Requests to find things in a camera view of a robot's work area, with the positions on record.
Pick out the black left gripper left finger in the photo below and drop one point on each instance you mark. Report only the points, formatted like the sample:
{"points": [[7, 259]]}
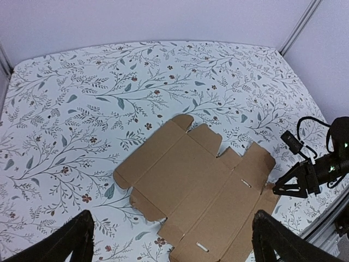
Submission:
{"points": [[74, 239]]}

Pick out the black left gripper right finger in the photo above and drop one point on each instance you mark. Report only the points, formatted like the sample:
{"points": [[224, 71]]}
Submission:
{"points": [[271, 239]]}

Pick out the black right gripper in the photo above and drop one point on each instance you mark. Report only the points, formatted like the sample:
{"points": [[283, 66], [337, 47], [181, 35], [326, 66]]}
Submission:
{"points": [[304, 179]]}

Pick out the brown cardboard box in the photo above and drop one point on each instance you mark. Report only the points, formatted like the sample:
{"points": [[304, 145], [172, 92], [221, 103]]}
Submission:
{"points": [[207, 198]]}

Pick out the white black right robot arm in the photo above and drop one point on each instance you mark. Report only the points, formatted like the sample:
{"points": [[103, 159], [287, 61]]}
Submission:
{"points": [[336, 139]]}

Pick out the floral patterned table mat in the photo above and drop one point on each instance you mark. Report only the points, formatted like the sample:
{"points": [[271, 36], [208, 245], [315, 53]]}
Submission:
{"points": [[70, 119]]}

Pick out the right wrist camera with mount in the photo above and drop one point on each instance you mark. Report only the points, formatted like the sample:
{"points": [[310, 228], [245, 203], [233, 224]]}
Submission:
{"points": [[299, 147]]}

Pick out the aluminium front rail frame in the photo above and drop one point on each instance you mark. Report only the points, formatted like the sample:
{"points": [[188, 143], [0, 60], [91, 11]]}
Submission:
{"points": [[322, 232]]}

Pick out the right aluminium corner post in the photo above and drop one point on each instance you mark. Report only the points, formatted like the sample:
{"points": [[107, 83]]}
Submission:
{"points": [[300, 26]]}

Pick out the aluminium corner post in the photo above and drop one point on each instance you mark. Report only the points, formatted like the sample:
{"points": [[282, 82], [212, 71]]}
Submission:
{"points": [[6, 67], [300, 26]]}

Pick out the left aluminium corner post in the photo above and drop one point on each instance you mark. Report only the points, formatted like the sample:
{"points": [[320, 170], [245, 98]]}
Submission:
{"points": [[6, 67]]}

